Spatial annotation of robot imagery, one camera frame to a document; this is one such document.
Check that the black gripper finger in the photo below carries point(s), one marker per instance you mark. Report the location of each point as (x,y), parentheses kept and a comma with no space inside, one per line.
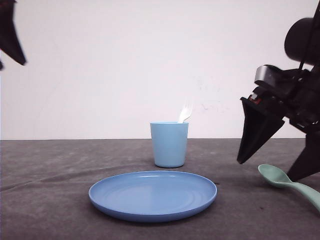
(9,42)

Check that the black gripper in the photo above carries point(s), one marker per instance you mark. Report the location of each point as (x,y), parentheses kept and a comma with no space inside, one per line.
(263,117)

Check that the mint green plastic spoon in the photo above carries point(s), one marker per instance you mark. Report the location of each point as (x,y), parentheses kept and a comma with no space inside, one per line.
(279,179)

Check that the white plastic fork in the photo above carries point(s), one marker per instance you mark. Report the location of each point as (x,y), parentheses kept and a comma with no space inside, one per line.
(186,111)

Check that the light blue plastic cup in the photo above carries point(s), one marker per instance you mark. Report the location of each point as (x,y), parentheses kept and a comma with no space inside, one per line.
(169,143)

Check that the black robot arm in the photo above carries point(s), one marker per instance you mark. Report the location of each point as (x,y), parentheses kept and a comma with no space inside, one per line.
(302,43)

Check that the blue plastic plate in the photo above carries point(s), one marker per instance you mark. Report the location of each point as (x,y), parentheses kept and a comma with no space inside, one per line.
(153,196)

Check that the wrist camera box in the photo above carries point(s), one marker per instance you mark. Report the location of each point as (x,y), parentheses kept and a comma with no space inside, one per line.
(275,79)

